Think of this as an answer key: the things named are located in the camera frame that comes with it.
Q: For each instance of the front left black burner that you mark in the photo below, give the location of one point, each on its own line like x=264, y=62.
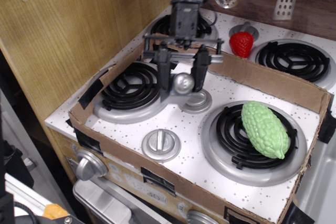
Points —
x=136, y=87

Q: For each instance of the red strawberry toy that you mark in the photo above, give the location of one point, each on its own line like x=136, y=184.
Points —
x=241, y=43

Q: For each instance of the silver oven dial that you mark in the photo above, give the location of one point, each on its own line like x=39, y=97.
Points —
x=196, y=217
x=89, y=166

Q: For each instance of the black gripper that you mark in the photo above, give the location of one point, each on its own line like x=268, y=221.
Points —
x=183, y=28

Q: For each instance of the silver oven dial right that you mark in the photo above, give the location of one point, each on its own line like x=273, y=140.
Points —
x=196, y=217

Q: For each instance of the oven clock display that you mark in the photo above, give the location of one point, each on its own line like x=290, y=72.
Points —
x=145, y=189

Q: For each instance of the silver back stovetop knob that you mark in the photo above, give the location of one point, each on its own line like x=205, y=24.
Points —
x=245, y=27

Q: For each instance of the silver oven dial left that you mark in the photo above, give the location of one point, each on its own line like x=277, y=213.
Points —
x=89, y=166

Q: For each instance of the cardboard barrier frame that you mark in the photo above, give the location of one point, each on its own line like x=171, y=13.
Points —
x=189, y=180

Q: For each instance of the back right black burner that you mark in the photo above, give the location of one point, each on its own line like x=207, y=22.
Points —
x=295, y=57

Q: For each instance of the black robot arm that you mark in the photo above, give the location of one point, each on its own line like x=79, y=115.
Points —
x=179, y=53

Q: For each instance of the silver stovetop knob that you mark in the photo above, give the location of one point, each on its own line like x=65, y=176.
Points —
x=199, y=102
x=161, y=145
x=245, y=27

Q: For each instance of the front right black burner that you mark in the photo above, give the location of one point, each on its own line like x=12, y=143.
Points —
x=233, y=138

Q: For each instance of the black burner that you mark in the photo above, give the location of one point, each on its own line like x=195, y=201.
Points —
x=136, y=87
x=233, y=138
x=205, y=29
x=295, y=57

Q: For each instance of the hanging silver grater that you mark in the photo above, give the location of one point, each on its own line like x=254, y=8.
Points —
x=284, y=10

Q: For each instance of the silver front stovetop knob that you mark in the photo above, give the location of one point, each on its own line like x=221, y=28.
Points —
x=161, y=145

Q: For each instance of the silver oven door handle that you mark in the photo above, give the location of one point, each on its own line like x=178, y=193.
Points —
x=111, y=204

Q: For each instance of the green bitter melon toy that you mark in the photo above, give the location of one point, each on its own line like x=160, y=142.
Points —
x=264, y=130

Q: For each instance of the silver centre stovetop knob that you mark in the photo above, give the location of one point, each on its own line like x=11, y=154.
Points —
x=199, y=102

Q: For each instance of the back left black burner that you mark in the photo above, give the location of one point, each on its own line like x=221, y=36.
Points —
x=205, y=29

